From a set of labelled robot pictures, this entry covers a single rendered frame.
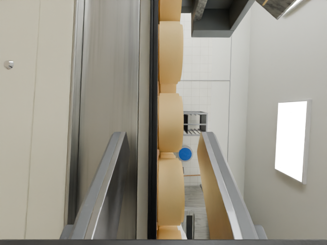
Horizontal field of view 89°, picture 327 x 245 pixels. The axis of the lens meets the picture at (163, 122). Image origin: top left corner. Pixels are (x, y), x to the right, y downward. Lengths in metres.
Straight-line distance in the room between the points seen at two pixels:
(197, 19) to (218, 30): 0.09
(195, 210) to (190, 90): 2.67
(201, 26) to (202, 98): 3.62
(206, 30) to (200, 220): 3.59
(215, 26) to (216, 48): 3.87
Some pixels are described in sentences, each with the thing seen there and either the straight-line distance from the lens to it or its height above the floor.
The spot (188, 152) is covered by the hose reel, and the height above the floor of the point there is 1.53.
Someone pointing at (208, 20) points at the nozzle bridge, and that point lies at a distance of 0.77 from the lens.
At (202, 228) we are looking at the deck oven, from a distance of 4.03.
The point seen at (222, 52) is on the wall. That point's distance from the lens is 4.64.
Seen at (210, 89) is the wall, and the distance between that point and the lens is 4.37.
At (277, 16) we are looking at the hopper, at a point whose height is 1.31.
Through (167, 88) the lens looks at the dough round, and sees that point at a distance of 0.19.
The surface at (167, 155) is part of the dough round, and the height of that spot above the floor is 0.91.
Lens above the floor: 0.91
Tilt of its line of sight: level
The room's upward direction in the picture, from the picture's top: 90 degrees clockwise
